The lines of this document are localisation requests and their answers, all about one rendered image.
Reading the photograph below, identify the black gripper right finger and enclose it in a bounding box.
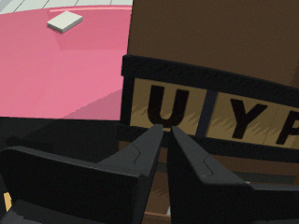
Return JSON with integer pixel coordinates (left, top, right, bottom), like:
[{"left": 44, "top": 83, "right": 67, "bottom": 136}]
[{"left": 167, "top": 126, "right": 299, "bottom": 224}]

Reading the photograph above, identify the white flat square tile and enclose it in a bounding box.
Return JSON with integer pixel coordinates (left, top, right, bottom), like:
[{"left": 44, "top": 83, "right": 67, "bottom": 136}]
[{"left": 48, "top": 11, "right": 83, "bottom": 33}]

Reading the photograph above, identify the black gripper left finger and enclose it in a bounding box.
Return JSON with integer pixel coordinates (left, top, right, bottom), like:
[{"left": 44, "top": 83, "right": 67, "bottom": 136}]
[{"left": 0, "top": 123, "right": 164, "bottom": 224}]

